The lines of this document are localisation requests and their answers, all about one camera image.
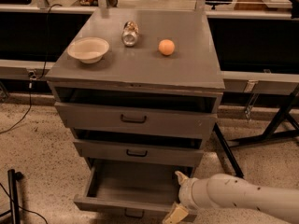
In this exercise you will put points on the grey bottom drawer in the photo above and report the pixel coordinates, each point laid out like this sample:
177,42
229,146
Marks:
131,189

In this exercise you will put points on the grey workbench rail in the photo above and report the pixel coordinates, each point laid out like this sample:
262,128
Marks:
251,45

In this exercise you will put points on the silver can lying down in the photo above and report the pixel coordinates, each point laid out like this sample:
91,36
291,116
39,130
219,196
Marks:
130,34

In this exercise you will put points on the black stand left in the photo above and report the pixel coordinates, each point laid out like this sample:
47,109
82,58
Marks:
12,208

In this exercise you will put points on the black stand frame right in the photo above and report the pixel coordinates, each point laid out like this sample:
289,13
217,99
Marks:
269,133

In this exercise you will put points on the grey top drawer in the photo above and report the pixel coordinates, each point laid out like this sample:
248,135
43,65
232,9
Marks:
136,120

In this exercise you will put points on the grey drawer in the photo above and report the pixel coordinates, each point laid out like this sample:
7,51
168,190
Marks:
131,189
115,151
136,120

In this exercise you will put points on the grey middle drawer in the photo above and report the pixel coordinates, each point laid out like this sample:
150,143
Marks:
115,151

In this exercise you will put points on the orange fruit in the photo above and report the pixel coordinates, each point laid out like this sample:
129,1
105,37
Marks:
166,47

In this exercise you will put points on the grey drawer cabinet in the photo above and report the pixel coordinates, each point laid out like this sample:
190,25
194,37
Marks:
141,76

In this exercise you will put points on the white bowl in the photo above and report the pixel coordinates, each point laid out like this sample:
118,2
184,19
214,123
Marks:
88,49

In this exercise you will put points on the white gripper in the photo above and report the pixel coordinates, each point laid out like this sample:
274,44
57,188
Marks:
187,191

